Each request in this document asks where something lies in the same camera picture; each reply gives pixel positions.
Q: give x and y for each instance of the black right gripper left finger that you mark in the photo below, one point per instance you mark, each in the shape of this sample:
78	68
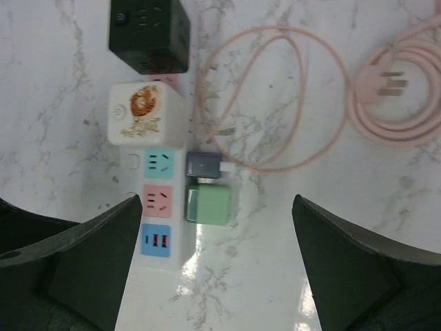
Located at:
76	288

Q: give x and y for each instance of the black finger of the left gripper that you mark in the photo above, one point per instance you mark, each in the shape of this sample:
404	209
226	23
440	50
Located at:
24	232

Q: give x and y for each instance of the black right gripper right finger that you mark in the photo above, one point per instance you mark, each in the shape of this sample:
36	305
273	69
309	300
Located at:
361	280

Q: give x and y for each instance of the white power strip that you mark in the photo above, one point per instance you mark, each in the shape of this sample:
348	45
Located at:
165	240

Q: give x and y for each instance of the white cube adapter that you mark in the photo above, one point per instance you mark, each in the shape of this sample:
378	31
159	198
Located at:
147	115

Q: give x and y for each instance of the black cube adapter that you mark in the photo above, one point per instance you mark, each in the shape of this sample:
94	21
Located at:
152	37

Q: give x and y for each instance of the green cube adapter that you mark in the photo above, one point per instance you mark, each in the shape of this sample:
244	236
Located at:
208	204

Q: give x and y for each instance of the grey small charger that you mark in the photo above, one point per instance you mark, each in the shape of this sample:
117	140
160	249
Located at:
207	165

